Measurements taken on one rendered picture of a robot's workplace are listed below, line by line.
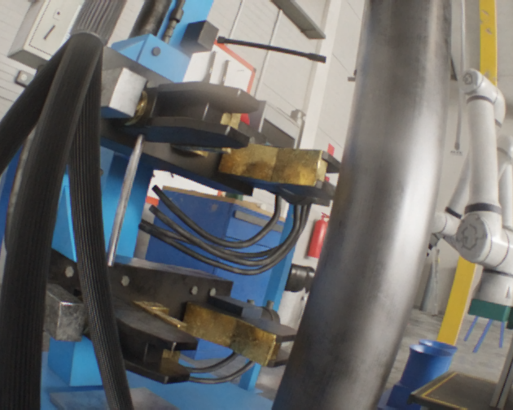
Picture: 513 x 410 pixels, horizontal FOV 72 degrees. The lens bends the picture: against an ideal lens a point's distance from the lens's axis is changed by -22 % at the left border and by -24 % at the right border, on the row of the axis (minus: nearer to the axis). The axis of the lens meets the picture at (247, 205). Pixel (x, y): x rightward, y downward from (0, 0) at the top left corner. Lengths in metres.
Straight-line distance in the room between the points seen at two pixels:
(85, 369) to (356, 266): 0.96
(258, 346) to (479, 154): 0.97
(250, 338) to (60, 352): 0.64
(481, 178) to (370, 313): 0.86
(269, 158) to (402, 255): 0.58
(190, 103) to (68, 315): 0.48
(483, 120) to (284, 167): 0.80
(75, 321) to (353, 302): 0.53
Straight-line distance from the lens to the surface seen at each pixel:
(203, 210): 2.49
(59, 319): 0.85
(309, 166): 1.10
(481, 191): 1.47
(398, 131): 0.77
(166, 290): 1.20
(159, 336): 0.79
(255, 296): 2.74
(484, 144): 1.53
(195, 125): 0.79
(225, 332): 1.22
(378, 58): 0.85
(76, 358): 1.37
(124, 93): 0.85
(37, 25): 1.61
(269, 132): 1.46
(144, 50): 1.10
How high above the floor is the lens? 0.74
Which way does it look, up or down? 4 degrees up
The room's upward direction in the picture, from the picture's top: 15 degrees clockwise
